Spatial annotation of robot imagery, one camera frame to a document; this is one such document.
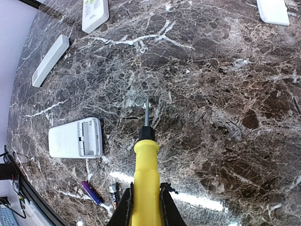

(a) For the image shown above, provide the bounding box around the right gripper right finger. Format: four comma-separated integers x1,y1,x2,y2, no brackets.
159,183,186,226

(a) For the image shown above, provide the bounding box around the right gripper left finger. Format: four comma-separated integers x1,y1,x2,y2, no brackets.
107,183,134,226

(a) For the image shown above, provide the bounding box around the yellow handled screwdriver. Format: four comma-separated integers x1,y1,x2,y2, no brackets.
131,100,161,226

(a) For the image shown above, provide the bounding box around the white battery cover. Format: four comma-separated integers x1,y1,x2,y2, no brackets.
256,0,290,26

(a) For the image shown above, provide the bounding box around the white remote with label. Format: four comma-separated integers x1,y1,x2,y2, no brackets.
32,34,70,88

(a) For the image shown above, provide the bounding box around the white remote with buttons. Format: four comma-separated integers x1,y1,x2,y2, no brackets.
81,0,110,33

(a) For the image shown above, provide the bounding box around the black front rail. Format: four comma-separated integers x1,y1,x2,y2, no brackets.
4,145,68,226

